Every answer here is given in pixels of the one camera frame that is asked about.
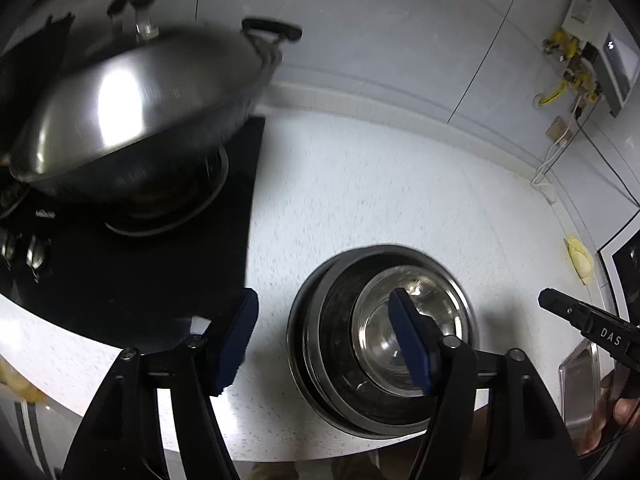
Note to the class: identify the stove knob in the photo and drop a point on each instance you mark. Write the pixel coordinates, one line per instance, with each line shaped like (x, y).
(9, 247)
(37, 255)

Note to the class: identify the white water heater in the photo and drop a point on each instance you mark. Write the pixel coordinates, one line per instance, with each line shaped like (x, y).
(620, 70)

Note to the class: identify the stainless steel bowl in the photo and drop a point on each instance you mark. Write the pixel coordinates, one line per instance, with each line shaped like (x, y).
(300, 355)

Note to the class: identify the wall socket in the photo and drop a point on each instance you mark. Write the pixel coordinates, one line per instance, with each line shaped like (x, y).
(556, 130)

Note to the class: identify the black gas stove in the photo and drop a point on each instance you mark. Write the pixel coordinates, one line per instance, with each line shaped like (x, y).
(150, 280)

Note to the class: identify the yellow cloth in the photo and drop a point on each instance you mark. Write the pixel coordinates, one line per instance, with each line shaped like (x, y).
(580, 260)

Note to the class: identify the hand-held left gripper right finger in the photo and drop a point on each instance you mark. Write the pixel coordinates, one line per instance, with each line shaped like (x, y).
(411, 342)

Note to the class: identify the black panel with white edge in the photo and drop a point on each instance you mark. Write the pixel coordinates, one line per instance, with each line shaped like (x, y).
(625, 265)

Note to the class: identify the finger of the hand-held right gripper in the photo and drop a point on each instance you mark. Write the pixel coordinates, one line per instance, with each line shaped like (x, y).
(565, 307)

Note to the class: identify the steel wok lid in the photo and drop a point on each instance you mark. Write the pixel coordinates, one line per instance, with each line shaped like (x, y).
(125, 90)

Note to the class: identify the person's right hand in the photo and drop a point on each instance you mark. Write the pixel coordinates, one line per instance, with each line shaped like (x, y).
(607, 425)

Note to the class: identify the yellow gas pipe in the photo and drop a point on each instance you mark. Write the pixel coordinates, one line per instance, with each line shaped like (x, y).
(558, 38)

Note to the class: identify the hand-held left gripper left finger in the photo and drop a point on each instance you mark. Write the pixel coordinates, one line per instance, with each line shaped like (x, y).
(235, 342)

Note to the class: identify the steel plate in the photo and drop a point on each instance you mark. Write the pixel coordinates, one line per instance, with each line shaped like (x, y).
(330, 310)

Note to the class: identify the pale yellow object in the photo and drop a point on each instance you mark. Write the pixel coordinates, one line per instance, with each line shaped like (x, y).
(22, 385)

